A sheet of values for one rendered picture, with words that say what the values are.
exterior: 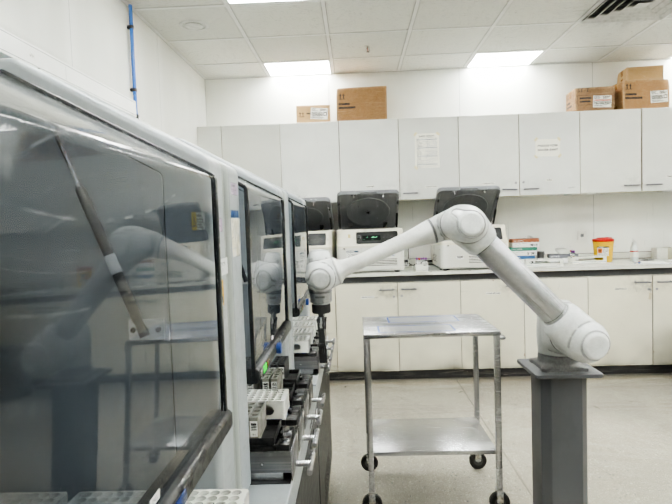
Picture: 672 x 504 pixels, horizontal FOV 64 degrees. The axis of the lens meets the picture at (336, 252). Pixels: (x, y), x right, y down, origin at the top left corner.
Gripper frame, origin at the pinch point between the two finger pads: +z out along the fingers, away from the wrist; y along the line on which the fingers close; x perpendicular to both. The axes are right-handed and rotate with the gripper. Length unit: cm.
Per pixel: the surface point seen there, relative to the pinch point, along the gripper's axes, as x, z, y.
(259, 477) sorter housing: -9, 6, 92
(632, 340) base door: 236, 52, -229
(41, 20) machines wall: -121, -146, -27
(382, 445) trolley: 24, 52, -34
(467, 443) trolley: 63, 52, -34
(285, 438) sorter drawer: -3, -2, 88
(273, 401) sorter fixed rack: -8, -6, 76
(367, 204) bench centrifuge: 26, -67, -257
